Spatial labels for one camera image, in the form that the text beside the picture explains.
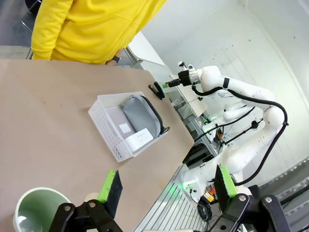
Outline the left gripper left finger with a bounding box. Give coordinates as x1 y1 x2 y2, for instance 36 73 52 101
49 170 124 232

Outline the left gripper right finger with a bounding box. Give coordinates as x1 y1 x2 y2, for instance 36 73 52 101
210 165 292 232

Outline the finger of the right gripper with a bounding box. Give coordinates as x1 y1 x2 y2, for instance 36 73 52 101
163 79 181 88

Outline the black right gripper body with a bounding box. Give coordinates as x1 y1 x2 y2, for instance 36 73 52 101
177 71 194 87

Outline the black stapler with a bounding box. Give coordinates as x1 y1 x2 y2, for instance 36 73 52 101
148 81 166 100

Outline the grey zip pouch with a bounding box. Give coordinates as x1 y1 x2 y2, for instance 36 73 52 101
120 95 170 139

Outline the white cardboard box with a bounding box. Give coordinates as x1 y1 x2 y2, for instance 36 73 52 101
125 128 155 153

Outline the pale green plastic cup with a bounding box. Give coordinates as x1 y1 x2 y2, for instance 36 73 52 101
13 187 72 232

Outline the person's right forearm yellow sleeve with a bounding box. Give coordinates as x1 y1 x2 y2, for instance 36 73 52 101
30 0 73 60

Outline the white perforated plastic basket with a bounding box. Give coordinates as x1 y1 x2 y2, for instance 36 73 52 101
87 91 169 163

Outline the yellow black control box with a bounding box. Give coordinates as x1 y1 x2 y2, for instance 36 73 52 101
201 190 215 203

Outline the black electronics box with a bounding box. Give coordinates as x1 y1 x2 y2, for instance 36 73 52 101
184 143 214 167

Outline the large white table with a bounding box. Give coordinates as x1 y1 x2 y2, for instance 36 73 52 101
125 31 166 70

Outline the person in yellow hoodie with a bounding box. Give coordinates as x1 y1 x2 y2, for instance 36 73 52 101
30 0 167 65

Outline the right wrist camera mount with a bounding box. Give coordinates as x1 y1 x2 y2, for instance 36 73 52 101
177 61 195 73

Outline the black cable bundle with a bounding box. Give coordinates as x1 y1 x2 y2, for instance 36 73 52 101
197 200 219 222

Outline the grey metal rail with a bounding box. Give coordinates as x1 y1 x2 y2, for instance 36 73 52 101
253 156 309 218

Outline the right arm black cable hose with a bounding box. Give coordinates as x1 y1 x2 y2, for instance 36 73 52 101
192 83 289 187

